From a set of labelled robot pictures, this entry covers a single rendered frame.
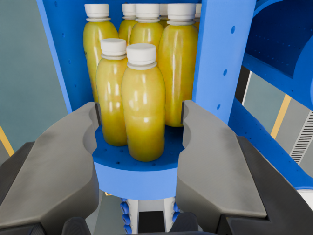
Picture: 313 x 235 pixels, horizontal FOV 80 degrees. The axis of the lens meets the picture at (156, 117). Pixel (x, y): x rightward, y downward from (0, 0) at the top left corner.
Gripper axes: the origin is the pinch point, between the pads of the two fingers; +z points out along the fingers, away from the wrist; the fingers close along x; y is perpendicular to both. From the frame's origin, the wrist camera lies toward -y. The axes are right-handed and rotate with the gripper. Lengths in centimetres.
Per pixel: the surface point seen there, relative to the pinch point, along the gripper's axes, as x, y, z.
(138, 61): -0.7, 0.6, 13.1
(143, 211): -2, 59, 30
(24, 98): -99, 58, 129
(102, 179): -6.2, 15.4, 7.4
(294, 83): 37, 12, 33
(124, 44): -3.0, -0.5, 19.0
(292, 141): 140, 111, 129
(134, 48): -1.1, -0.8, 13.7
